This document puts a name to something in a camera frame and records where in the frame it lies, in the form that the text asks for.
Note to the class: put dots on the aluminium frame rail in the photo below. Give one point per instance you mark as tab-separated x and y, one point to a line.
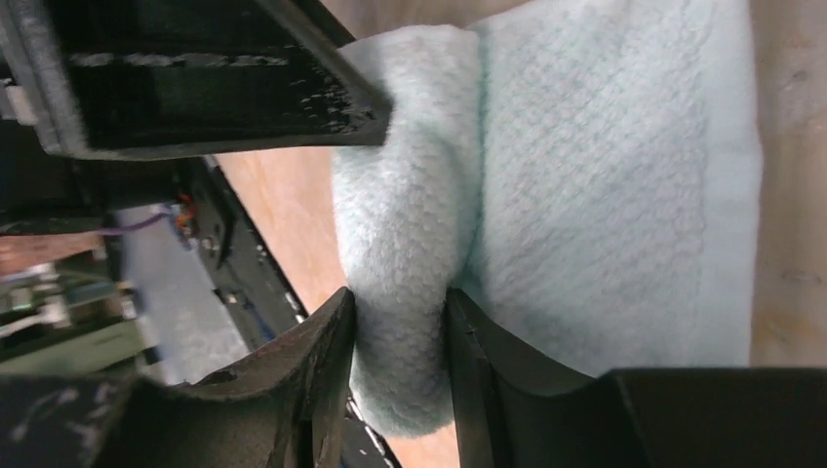
190	327

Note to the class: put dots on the light mint green towel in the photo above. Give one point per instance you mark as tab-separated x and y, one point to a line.
587	171

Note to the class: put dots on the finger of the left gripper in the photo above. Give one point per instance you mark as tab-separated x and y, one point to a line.
151	80

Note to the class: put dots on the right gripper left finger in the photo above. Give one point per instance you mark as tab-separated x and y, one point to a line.
124	420

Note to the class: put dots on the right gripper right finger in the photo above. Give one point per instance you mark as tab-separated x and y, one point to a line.
515	407

